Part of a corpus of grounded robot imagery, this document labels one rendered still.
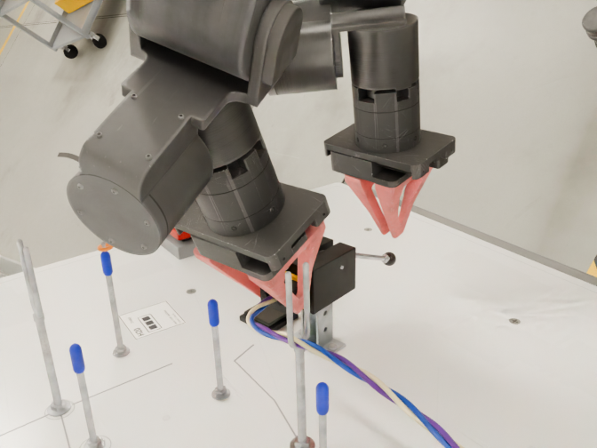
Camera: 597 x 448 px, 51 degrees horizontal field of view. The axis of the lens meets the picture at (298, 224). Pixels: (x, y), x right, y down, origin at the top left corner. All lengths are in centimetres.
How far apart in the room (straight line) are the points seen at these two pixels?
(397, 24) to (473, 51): 169
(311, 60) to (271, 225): 15
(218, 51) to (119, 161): 7
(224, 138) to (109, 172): 9
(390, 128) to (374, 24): 8
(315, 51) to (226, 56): 19
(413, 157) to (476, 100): 154
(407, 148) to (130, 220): 28
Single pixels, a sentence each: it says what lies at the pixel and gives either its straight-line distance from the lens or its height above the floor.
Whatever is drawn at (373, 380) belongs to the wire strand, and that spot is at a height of 121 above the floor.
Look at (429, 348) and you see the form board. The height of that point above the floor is 103.
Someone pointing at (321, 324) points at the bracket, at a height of 111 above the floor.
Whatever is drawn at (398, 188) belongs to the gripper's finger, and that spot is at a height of 111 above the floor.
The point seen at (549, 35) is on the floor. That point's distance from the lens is 209.
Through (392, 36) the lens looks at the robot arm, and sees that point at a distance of 50.
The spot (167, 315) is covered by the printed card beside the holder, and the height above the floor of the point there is 116.
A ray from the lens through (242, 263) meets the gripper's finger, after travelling 42.
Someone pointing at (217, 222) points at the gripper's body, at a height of 127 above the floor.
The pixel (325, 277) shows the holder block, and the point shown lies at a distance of 50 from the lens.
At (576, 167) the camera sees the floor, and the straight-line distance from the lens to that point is 181.
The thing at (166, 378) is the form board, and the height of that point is 119.
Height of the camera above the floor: 151
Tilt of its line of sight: 42 degrees down
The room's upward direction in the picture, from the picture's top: 59 degrees counter-clockwise
